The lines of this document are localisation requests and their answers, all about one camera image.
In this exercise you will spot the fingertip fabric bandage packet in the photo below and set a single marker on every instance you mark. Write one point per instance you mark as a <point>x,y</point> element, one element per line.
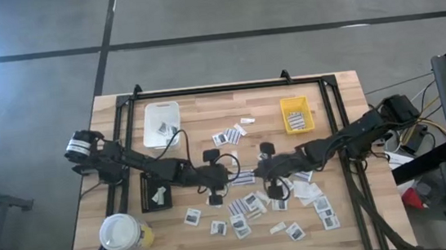
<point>296,120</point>

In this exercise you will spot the plain white gauze packet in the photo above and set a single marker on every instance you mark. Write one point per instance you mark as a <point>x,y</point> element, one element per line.
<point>314,196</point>
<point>303,189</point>

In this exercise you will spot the twisted white strip packet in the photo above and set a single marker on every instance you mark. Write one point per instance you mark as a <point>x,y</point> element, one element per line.
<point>247,120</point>

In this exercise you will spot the red object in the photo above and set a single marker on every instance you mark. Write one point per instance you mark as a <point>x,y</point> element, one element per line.
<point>414,199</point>

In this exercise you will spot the black table leg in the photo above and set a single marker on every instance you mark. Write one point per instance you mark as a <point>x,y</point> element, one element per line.
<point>423,162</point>

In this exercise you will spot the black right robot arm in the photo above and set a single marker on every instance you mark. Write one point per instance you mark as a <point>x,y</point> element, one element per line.
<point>355,130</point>

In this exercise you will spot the green striped bandage packet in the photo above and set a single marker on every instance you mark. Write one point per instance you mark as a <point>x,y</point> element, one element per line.
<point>253,215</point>

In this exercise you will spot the black power adapter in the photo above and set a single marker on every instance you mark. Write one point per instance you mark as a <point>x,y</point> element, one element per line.
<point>413,139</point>

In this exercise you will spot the blue striped bandage packet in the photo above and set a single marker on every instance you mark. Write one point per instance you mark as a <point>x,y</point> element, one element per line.
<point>303,176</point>
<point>237,207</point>
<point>243,177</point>
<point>232,136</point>

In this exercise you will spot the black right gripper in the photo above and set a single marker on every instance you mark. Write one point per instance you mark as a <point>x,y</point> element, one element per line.
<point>276,167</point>

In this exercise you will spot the black plastic basket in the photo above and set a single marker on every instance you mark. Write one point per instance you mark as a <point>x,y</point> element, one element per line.
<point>148,198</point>

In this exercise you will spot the white paper sheet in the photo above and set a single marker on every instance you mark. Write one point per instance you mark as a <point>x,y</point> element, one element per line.
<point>398,159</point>

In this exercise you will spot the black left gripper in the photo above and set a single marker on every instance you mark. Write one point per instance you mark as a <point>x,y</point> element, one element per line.
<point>213,177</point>

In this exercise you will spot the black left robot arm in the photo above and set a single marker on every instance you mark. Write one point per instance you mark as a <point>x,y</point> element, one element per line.
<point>136,162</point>

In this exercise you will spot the white plastic bin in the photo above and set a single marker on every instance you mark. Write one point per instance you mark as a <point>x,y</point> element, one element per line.
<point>156,115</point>

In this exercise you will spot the yellow plastic basket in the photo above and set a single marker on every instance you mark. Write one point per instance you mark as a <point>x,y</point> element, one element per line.
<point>285,115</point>

